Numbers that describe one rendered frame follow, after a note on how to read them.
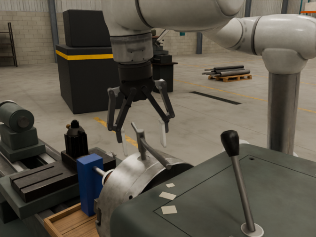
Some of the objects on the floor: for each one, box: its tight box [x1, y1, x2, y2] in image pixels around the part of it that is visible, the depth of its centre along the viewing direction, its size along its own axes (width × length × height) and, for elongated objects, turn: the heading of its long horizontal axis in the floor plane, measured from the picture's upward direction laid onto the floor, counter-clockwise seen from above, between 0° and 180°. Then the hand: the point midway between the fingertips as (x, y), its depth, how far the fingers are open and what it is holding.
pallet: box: [208, 74, 252, 82], centre depth 928 cm, size 124×86×14 cm
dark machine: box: [55, 9, 131, 114], centre depth 606 cm, size 181×122×195 cm
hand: (143, 141), depth 69 cm, fingers open, 9 cm apart
